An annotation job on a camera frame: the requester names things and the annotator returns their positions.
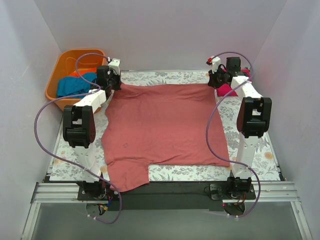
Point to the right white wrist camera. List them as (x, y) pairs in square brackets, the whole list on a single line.
[(214, 63)]

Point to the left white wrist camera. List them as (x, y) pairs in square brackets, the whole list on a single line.
[(115, 65)]

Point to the blue t shirt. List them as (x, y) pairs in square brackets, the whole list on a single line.
[(71, 85)]

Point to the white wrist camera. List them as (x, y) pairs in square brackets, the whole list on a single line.
[(115, 65), (214, 63)]

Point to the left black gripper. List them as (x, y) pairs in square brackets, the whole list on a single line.
[(114, 83)]

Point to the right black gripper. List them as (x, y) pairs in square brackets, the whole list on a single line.
[(215, 81)]

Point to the folded magenta t shirt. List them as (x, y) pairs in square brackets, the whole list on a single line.
[(224, 89)]

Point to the orange plastic basket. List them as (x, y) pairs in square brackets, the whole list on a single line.
[(68, 62)]

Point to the aluminium frame rail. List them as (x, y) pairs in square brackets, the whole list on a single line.
[(52, 193)]

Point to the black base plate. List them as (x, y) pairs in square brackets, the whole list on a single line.
[(171, 196)]

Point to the dusty pink t shirt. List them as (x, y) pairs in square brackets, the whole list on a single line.
[(170, 124)]

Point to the orange t shirt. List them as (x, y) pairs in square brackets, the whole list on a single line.
[(82, 72)]

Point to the floral patterned table mat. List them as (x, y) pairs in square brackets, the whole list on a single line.
[(264, 163)]

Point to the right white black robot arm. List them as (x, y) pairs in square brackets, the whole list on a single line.
[(252, 122)]

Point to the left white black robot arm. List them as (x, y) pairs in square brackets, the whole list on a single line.
[(79, 129)]

